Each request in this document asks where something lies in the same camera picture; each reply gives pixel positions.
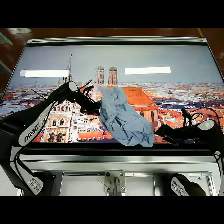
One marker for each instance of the blue shirt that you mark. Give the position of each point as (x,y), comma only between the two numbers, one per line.
(125,120)

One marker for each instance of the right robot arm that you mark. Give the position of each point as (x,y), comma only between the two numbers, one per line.
(207,126)

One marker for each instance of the silver frame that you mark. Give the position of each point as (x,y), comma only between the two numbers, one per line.
(133,163)

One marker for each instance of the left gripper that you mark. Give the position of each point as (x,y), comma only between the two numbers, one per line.
(87,105)

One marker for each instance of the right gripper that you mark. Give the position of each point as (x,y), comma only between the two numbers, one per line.
(168,134)

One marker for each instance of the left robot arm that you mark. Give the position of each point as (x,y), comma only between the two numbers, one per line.
(31,128)

